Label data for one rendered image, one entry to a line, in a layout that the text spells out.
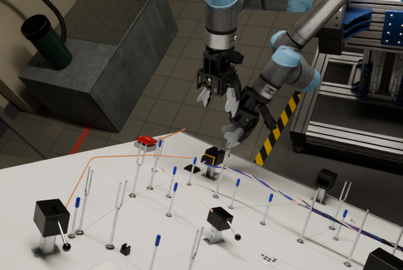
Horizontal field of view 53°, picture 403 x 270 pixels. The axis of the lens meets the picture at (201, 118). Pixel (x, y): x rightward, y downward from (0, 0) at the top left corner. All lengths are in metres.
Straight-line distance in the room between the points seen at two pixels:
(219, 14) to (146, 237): 0.51
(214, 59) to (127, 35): 1.82
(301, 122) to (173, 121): 0.90
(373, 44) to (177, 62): 1.65
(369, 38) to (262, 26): 1.47
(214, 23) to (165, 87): 2.03
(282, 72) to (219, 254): 0.55
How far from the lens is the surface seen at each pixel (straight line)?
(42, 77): 2.82
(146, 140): 1.32
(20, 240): 0.84
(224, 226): 0.89
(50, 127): 3.18
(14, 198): 0.97
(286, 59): 1.18
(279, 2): 0.99
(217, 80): 0.99
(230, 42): 0.97
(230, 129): 1.29
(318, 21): 1.30
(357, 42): 1.82
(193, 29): 3.28
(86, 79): 2.61
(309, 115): 2.33
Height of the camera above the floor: 2.16
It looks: 53 degrees down
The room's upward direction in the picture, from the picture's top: 23 degrees counter-clockwise
